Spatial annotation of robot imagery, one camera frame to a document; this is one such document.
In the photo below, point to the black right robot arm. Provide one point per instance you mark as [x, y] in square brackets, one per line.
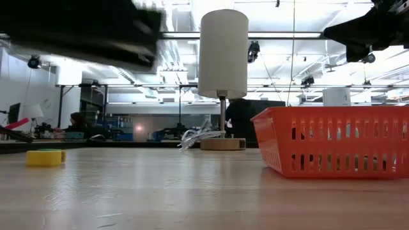
[396, 22]

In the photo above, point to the black ceiling spotlight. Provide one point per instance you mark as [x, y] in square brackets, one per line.
[33, 62]
[253, 51]

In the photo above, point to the white cylinder container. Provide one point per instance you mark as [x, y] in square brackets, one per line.
[336, 96]

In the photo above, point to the person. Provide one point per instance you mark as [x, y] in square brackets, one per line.
[238, 118]
[77, 123]

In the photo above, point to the small white desk lamp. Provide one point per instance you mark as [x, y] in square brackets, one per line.
[32, 111]

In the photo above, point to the black computer monitor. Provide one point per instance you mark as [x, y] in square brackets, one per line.
[14, 112]

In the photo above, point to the orange plastic basket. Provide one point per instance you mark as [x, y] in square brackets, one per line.
[335, 166]

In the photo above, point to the yellow green small toy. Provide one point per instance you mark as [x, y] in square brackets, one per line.
[43, 158]

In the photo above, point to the white shade table lamp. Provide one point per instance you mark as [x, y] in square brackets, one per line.
[223, 54]

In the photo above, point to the clear plastic wrapper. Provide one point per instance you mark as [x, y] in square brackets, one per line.
[195, 135]

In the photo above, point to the black aluminium table frame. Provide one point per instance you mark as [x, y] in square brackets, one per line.
[96, 144]

